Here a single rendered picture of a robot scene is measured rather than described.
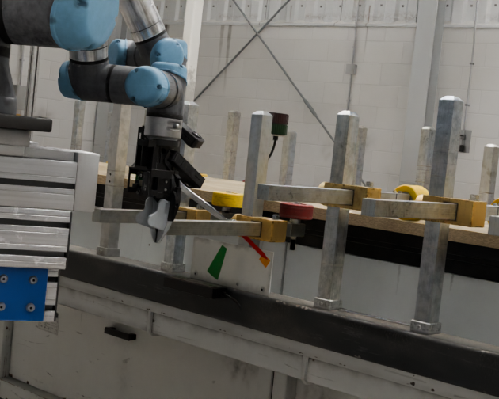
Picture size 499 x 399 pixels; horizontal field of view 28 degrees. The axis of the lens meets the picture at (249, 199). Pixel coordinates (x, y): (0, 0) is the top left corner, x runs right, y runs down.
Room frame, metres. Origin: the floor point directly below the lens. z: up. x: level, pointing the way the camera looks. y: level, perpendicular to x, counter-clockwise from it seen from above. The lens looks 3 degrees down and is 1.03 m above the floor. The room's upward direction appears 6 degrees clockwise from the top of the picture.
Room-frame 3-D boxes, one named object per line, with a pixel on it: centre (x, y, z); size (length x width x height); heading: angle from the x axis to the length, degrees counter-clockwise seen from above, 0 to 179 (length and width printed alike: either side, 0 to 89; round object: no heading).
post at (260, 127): (2.29, -0.01, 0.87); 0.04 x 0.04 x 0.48; 47
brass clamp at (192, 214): (2.45, 0.16, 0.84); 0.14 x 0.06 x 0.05; 47
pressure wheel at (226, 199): (2.53, 0.05, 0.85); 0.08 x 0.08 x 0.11
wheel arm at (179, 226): (2.20, 0.02, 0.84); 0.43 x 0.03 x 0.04; 137
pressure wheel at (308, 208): (2.35, -0.11, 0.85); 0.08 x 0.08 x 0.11
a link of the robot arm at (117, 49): (2.32, 0.30, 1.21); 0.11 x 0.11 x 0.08; 34
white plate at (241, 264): (2.30, 0.03, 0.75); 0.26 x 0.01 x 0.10; 47
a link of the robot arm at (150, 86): (1.93, 0.23, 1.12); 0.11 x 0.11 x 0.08; 78
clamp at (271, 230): (2.28, -0.03, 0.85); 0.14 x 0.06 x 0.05; 47
